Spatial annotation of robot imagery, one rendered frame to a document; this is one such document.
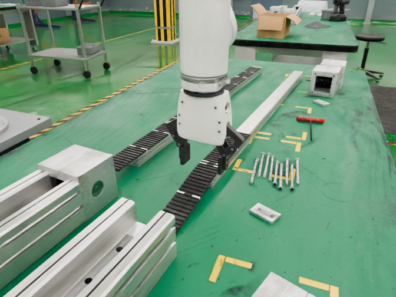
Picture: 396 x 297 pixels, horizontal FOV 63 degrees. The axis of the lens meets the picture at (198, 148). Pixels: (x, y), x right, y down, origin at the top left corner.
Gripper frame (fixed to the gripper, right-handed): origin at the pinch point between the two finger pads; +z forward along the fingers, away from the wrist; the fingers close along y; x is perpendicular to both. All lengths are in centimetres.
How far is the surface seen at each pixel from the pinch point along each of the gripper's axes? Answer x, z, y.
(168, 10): -534, 22, 338
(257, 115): -37.0, 3.2, 0.0
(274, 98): -55, 3, 0
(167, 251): 21.8, 3.0, -4.7
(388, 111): -300, 83, -57
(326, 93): -73, 5, -15
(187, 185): 4.3, 3.5, 1.3
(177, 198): 7.9, 4.5, 1.7
